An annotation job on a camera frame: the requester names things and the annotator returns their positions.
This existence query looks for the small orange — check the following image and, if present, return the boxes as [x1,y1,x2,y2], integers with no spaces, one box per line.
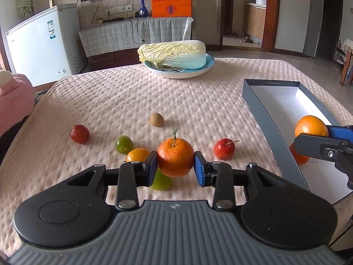
[289,143,310,165]

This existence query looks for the silver refrigerator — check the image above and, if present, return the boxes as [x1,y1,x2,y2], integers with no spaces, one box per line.
[303,0,325,58]

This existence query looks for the tangerine with stem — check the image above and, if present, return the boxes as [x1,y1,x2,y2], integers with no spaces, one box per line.
[157,129,195,178]

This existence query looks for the grey box white interior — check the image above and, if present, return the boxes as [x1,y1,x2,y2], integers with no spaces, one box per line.
[242,79,353,205]

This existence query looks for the green tomato with stem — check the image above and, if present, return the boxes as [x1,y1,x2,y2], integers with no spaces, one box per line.
[150,168,174,191]

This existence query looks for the clear plastic bag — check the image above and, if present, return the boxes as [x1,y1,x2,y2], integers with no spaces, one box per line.
[181,17,193,41]

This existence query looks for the brown kiwi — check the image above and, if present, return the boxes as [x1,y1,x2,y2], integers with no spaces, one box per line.
[150,113,165,127]

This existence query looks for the small red apple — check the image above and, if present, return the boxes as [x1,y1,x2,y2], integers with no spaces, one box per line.
[214,138,240,161]

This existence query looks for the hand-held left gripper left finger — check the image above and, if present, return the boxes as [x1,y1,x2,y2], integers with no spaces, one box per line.
[66,151,158,211]

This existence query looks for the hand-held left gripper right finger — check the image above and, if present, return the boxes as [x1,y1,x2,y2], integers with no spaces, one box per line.
[194,151,287,210]

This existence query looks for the pink quilted table cover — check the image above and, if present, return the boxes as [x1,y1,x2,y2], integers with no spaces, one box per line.
[0,57,353,257]

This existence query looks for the large orange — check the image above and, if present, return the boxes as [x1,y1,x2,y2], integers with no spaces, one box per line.
[295,115,329,138]

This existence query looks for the wooden chair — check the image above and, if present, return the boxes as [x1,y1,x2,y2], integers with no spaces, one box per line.
[334,37,353,86]

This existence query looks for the dark wooden television stand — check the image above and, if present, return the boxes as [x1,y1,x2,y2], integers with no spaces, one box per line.
[88,48,144,72]

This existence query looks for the round green tomato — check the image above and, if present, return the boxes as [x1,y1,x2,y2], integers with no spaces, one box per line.
[115,135,133,154]

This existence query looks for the dark wooden door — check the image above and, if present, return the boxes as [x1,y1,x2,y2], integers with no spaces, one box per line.
[221,0,233,36]

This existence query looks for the yellow-orange tomato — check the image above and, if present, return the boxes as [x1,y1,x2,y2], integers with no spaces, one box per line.
[126,148,151,163]

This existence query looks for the white wall socket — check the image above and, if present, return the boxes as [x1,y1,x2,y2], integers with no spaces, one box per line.
[105,5,133,14]

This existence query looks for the white chest freezer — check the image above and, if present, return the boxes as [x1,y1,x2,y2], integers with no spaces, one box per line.
[6,4,86,87]

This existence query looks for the napa cabbage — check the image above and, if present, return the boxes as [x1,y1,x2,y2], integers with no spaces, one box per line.
[137,40,207,70]

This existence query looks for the wrinkled red plum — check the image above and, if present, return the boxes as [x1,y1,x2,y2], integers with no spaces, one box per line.
[70,124,90,144]

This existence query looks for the blue and white plate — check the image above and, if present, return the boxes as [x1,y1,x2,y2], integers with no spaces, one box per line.
[143,53,216,79]

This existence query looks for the orange gift box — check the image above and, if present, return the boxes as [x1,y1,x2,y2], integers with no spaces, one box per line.
[149,0,193,18]

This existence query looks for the wooden kitchen counter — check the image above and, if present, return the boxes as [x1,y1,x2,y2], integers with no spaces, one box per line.
[243,1,267,42]

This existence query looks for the grey patterned cloth cover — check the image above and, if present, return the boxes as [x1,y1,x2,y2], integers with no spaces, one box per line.
[79,17,193,58]

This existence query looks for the black cable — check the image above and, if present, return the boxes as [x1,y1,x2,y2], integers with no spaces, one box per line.
[129,17,146,45]

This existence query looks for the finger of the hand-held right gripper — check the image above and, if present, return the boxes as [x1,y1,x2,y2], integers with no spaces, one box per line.
[294,134,353,191]
[327,125,353,142]

